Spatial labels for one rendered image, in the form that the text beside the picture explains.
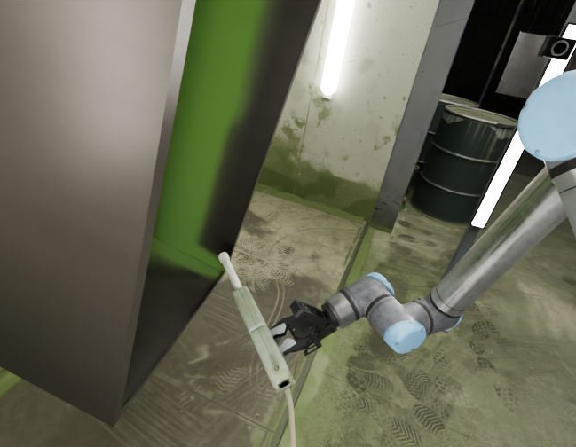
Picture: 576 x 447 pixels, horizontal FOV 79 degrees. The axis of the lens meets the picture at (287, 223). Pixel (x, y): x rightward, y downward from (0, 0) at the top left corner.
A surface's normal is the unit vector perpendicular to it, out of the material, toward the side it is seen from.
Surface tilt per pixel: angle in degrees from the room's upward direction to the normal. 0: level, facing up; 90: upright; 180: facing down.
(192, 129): 90
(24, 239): 90
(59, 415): 0
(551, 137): 85
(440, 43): 90
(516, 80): 81
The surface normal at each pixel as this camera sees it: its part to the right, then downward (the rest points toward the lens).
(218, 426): 0.15, -0.85
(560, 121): -0.91, -0.03
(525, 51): -0.33, 0.28
